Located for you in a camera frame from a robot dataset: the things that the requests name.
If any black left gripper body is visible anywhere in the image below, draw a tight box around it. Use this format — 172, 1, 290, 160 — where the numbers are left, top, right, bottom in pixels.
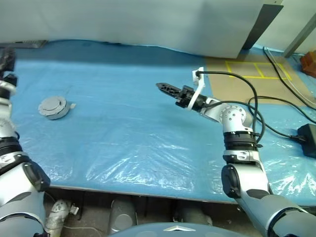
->
4, 73, 19, 88

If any grey round metal part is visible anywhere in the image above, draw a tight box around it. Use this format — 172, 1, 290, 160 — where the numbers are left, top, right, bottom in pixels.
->
41, 102, 77, 121

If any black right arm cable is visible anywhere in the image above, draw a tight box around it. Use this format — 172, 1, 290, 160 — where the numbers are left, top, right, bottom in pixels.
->
194, 71, 266, 149

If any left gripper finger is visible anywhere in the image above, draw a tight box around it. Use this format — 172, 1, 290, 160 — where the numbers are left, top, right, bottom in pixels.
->
0, 47, 16, 73

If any aluminium frame post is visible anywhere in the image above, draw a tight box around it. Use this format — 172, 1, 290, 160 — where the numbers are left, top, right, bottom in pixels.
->
283, 17, 316, 58

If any white wrapped bundle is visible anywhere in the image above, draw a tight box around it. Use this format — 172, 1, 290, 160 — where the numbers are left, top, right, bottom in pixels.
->
45, 199, 70, 235

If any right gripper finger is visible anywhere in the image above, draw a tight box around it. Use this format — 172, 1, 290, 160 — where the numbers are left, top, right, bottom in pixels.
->
156, 82, 185, 92
156, 85, 184, 99

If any grey rounded cylinder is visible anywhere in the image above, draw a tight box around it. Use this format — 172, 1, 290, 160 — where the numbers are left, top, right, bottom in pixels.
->
176, 207, 213, 227
110, 199, 138, 234

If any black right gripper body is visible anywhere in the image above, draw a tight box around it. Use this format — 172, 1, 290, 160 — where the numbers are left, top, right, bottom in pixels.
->
174, 85, 196, 110

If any grey robot torso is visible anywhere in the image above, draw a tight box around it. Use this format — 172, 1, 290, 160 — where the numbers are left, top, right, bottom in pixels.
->
106, 222, 250, 237

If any yellow tape grid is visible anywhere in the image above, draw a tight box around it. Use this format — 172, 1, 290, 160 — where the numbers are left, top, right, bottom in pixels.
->
225, 61, 292, 80

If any brown cardboard sheet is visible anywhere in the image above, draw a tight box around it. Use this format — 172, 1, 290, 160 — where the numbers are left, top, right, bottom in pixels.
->
204, 55, 316, 107

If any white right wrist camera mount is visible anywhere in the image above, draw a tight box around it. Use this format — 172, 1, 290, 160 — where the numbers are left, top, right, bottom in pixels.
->
187, 66, 206, 111

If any orange brown box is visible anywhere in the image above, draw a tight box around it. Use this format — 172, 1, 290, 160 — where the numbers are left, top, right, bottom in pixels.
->
300, 50, 316, 77

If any blue plastic table cover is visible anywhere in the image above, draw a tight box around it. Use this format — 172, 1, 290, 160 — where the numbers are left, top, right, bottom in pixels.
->
0, 39, 316, 204

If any long black cable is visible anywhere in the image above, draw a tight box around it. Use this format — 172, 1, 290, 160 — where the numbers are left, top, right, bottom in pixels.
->
263, 46, 316, 110

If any large white cabinet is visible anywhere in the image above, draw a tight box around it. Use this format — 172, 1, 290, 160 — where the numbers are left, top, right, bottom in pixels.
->
0, 0, 284, 59

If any black adapter power cable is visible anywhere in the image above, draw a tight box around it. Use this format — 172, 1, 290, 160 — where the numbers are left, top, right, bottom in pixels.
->
246, 95, 316, 142

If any grey round motor cover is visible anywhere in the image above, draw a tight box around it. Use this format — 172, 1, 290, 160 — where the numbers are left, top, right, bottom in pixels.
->
38, 96, 68, 117

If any black power adapter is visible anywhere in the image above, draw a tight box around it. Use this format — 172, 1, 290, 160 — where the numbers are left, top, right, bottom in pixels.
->
297, 123, 316, 158

